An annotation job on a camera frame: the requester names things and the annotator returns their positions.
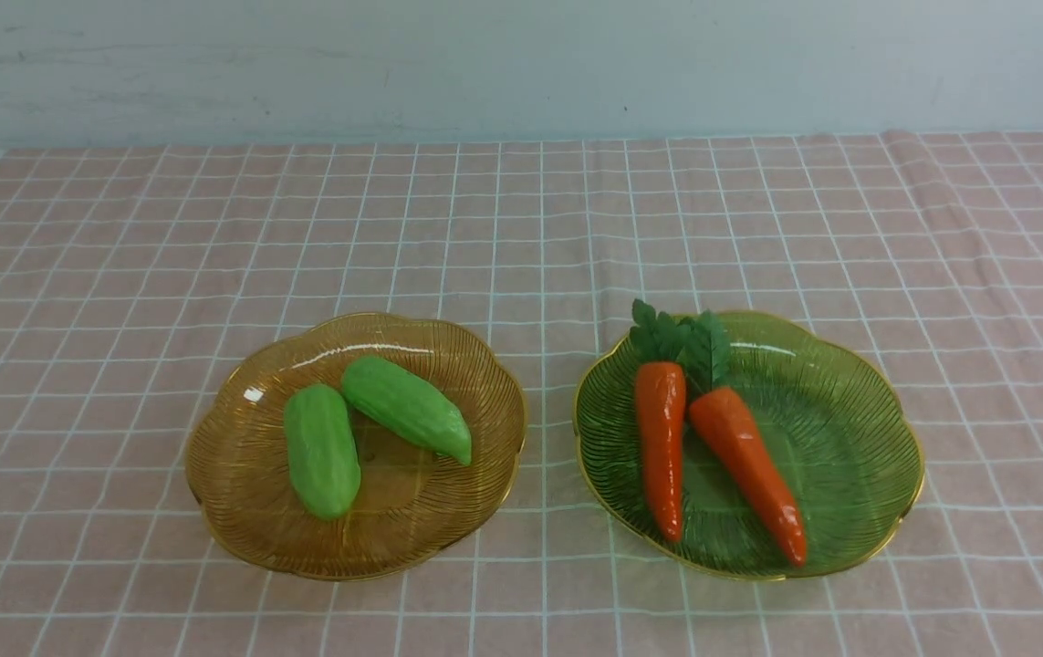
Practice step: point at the green plastic plate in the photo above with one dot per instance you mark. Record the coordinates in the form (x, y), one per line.
(831, 422)

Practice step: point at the green toy cucumber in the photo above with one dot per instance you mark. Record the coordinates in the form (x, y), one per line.
(322, 455)
(409, 406)

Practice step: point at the short orange toy carrot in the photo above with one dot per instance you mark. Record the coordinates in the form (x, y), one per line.
(721, 418)

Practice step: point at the pink checkered tablecloth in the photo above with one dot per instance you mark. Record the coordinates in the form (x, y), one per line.
(132, 281)

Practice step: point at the long orange toy carrot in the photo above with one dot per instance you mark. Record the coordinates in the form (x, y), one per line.
(659, 394)

